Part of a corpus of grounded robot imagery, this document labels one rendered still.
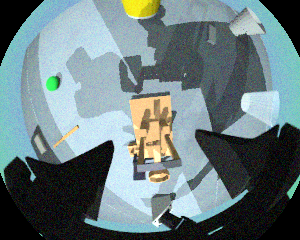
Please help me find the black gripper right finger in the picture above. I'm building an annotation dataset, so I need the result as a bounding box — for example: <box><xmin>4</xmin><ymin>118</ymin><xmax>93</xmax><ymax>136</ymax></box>
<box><xmin>195</xmin><ymin>124</ymin><xmax>279</xmax><ymax>200</ymax></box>

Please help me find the pale grey tapered cup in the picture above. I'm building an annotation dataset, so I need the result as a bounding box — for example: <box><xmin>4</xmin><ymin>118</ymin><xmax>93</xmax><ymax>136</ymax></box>
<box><xmin>229</xmin><ymin>7</ymin><xmax>267</xmax><ymax>37</ymax></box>

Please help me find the yellow cup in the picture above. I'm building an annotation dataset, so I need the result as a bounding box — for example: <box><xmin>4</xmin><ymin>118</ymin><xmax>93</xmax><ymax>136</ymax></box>
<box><xmin>121</xmin><ymin>0</ymin><xmax>162</xmax><ymax>20</ymax></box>

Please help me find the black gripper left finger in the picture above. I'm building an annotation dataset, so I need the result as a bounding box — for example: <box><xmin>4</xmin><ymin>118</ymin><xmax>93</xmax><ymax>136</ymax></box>
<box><xmin>25</xmin><ymin>140</ymin><xmax>115</xmax><ymax>221</ymax></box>

